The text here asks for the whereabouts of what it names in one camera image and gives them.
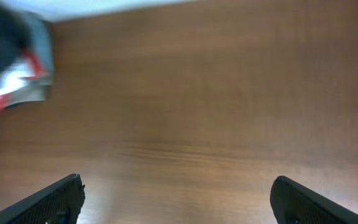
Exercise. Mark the blue denim folded garment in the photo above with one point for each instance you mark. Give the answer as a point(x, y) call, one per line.
point(40, 41)

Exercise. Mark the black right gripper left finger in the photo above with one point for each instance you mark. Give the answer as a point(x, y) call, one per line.
point(59, 203)

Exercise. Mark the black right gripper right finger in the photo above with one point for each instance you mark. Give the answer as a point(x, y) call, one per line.
point(293, 203)

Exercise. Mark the olive grey folded garment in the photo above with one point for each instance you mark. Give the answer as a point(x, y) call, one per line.
point(35, 91)

